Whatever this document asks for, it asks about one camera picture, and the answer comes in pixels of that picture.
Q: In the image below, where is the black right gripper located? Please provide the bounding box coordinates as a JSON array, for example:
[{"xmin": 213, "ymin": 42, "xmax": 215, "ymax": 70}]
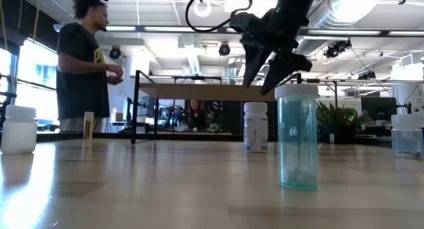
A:
[{"xmin": 229, "ymin": 9, "xmax": 313, "ymax": 96}]

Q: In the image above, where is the white bottle blue label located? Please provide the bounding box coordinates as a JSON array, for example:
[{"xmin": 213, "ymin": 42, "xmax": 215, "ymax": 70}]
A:
[{"xmin": 242, "ymin": 101, "xmax": 269, "ymax": 154}]

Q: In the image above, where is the small amber vial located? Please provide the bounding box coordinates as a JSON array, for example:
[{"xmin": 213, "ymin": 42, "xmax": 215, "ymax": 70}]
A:
[{"xmin": 82, "ymin": 111, "xmax": 95, "ymax": 144}]

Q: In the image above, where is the plain white bottle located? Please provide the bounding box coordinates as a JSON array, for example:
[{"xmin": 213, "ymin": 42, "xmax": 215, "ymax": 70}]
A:
[{"xmin": 0, "ymin": 105, "xmax": 38, "ymax": 156}]

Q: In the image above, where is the person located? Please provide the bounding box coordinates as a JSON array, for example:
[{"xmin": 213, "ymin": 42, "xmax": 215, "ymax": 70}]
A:
[
  {"xmin": 187, "ymin": 99, "xmax": 208, "ymax": 130},
  {"xmin": 55, "ymin": 0, "xmax": 125, "ymax": 133}
]

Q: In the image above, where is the long ceiling light strip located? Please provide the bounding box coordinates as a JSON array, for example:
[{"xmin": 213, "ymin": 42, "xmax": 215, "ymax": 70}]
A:
[
  {"xmin": 142, "ymin": 26, "xmax": 229, "ymax": 33},
  {"xmin": 105, "ymin": 25, "xmax": 137, "ymax": 32},
  {"xmin": 299, "ymin": 29, "xmax": 382, "ymax": 37}
]

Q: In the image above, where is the green potted plant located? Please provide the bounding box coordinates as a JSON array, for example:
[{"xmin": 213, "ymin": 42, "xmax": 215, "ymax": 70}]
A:
[{"xmin": 316, "ymin": 101, "xmax": 374, "ymax": 144}]

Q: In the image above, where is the black computer monitor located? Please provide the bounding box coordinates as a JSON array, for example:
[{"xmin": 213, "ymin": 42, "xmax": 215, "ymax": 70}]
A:
[{"xmin": 360, "ymin": 96, "xmax": 398, "ymax": 122}]

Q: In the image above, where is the wooden shelf black metal frame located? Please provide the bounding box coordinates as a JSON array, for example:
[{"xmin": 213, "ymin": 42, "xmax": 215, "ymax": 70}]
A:
[{"xmin": 131, "ymin": 69, "xmax": 304, "ymax": 144}]

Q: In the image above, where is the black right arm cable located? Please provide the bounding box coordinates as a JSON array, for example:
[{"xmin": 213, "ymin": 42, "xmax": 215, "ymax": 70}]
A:
[{"xmin": 184, "ymin": 0, "xmax": 254, "ymax": 34}]

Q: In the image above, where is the silver ceiling duct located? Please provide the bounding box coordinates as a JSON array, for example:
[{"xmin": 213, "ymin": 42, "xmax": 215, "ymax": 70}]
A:
[{"xmin": 296, "ymin": 0, "xmax": 385, "ymax": 56}]

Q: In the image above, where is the black aluminium rig frame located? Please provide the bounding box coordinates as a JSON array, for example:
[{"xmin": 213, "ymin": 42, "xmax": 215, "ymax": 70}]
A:
[{"xmin": 35, "ymin": 130, "xmax": 394, "ymax": 147}]

